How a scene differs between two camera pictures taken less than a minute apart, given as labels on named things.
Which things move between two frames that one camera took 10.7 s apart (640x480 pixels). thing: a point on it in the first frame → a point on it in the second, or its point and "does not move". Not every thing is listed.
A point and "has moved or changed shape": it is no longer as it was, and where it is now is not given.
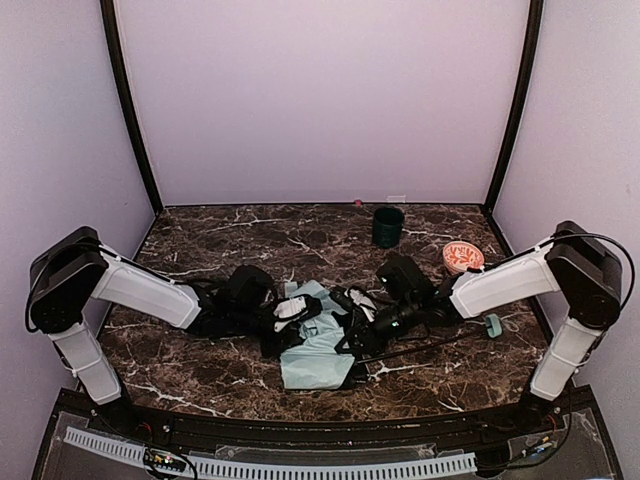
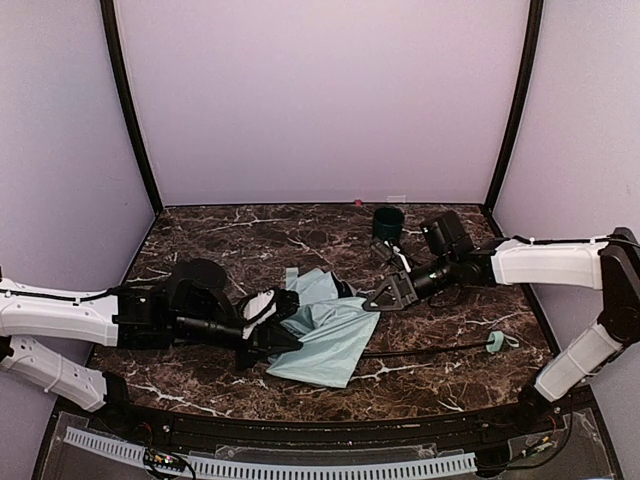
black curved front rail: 495,428 does not move
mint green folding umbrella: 319,357 has moved or changed shape
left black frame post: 111,22 does not move
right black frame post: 520,101 does not move
